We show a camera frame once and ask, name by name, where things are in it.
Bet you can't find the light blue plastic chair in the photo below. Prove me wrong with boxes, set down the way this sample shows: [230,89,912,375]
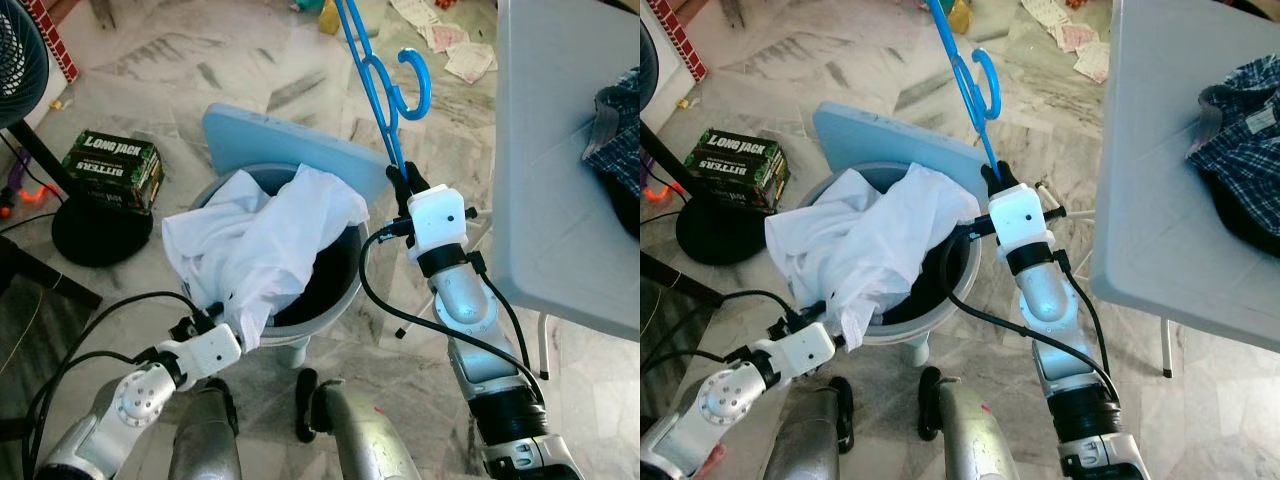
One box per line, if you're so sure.
[202,102,396,371]
[812,100,991,366]

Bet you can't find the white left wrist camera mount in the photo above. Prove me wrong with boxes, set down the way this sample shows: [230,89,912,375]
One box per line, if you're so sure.
[180,322,243,381]
[775,320,839,379]

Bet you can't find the black pedestal fan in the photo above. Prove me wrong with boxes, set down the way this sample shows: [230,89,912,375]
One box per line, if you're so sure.
[640,30,761,266]
[0,0,153,269]

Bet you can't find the grey laundry basket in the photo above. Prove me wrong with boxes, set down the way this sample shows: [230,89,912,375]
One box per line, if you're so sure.
[795,160,976,346]
[185,162,366,349]

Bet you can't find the blue plaid shirt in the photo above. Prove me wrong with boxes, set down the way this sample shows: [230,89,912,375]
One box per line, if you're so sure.
[583,65,641,196]
[1185,52,1280,211]

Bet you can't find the blue plastic hanger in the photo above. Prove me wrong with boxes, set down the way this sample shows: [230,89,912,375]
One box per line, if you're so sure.
[335,0,433,191]
[928,0,1003,176]

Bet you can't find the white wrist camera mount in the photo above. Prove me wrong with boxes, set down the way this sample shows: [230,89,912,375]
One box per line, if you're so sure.
[775,320,839,379]
[987,183,1056,256]
[405,187,471,263]
[180,322,243,381]

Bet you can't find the pink patterned cloth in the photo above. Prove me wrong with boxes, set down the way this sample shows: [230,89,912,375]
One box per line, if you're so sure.
[1020,0,1096,51]
[388,0,471,53]
[443,40,498,86]
[1072,40,1113,86]

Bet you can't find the silver right robot leg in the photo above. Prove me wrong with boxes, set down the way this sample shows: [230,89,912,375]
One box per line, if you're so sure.
[918,367,1026,480]
[297,368,421,480]

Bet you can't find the silver left robot leg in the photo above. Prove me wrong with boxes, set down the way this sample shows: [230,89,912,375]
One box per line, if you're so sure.
[765,375,856,480]
[170,378,243,480]

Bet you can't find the silver robot leg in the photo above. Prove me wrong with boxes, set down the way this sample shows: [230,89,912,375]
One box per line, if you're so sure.
[918,367,1026,480]
[170,378,243,480]
[297,368,421,480]
[765,375,856,480]

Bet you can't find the red brick pattern panel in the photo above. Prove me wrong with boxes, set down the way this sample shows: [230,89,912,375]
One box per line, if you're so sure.
[645,0,706,81]
[20,0,81,83]

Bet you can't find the white shirt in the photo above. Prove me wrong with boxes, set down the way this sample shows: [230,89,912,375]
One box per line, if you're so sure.
[160,165,371,351]
[765,165,981,351]

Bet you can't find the black garment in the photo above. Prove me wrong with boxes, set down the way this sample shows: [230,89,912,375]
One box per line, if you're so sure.
[605,175,641,236]
[1210,180,1280,259]

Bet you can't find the black Long Jack box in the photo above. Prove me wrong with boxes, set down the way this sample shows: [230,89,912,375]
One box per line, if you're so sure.
[62,128,166,216]
[683,127,791,213]

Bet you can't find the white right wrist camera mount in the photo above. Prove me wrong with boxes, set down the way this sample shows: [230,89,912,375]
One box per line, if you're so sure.
[405,187,471,263]
[987,183,1056,256]

